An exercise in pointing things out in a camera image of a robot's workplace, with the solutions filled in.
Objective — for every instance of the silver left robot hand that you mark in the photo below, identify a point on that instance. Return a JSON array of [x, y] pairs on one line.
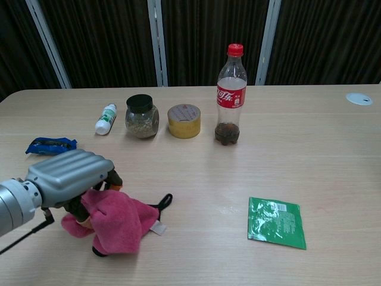
[[68, 172]]

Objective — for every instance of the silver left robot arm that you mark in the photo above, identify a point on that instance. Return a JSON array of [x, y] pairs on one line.
[[15, 205]]

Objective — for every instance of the small white bottle, green label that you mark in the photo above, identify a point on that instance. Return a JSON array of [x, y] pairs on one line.
[[106, 117]]

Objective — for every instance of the glass jar with black lid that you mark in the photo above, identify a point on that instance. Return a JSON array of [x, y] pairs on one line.
[[142, 122]]

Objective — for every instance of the cola bottle with red cap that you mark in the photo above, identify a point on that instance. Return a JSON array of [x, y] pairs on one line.
[[231, 98]]

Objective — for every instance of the blue snack wrapper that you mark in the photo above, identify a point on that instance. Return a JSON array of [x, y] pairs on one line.
[[44, 146]]

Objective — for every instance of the pink cloth with black strap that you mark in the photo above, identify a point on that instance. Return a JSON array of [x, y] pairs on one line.
[[119, 220]]

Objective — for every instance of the yellow tape roll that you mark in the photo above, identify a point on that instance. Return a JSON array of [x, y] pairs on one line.
[[183, 123]]

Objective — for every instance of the green foil packet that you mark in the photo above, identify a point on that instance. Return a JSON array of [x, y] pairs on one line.
[[275, 222]]

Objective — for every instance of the dark pleated curtain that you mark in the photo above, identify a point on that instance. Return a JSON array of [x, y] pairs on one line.
[[208, 29]]

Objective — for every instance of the grey metal frame post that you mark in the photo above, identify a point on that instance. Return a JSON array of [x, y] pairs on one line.
[[157, 41], [268, 41], [47, 41]]

